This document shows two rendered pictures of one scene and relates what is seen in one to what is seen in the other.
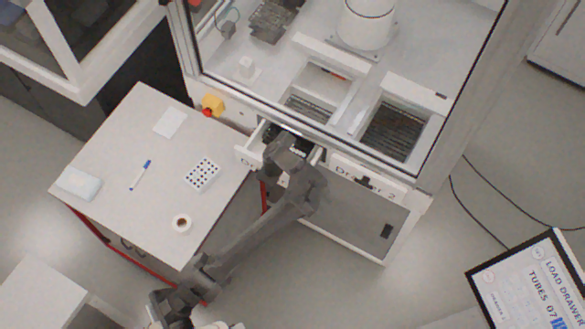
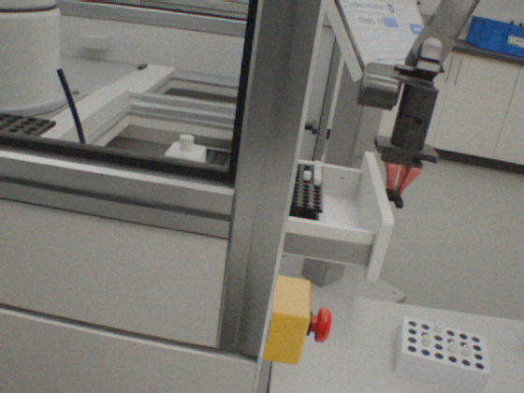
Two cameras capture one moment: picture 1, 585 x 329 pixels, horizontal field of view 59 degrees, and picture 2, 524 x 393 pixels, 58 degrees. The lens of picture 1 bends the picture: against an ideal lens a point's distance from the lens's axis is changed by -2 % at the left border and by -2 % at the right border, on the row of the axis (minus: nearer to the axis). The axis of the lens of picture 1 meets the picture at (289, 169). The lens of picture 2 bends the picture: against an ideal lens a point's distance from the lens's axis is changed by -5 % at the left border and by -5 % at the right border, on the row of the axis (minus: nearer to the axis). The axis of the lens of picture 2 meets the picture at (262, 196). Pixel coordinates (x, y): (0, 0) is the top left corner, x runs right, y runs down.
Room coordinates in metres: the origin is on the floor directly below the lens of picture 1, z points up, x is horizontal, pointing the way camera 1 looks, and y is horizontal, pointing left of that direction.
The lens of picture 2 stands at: (1.35, 0.67, 1.24)
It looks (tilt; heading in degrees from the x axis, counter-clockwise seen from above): 26 degrees down; 243
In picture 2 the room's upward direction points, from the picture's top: 9 degrees clockwise
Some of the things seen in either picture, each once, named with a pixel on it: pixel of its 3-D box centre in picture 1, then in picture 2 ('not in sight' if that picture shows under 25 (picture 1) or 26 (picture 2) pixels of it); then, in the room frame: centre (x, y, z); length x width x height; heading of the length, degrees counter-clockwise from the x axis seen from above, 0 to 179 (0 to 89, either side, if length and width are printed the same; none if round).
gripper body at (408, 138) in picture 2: (271, 166); (409, 135); (0.78, 0.06, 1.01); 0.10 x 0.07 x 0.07; 152
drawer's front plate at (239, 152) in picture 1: (270, 170); (370, 209); (0.83, 0.07, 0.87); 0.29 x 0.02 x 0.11; 61
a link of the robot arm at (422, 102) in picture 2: (271, 157); (414, 98); (0.78, 0.06, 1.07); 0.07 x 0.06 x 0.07; 147
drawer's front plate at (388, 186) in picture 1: (366, 178); not in sight; (0.80, -0.28, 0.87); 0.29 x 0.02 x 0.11; 61
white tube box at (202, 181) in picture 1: (202, 175); (441, 354); (0.85, 0.33, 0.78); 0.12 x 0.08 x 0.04; 141
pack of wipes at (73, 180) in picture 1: (79, 183); not in sight; (0.81, 0.79, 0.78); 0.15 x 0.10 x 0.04; 66
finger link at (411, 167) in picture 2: not in sight; (395, 173); (0.78, 0.06, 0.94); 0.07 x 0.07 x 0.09; 62
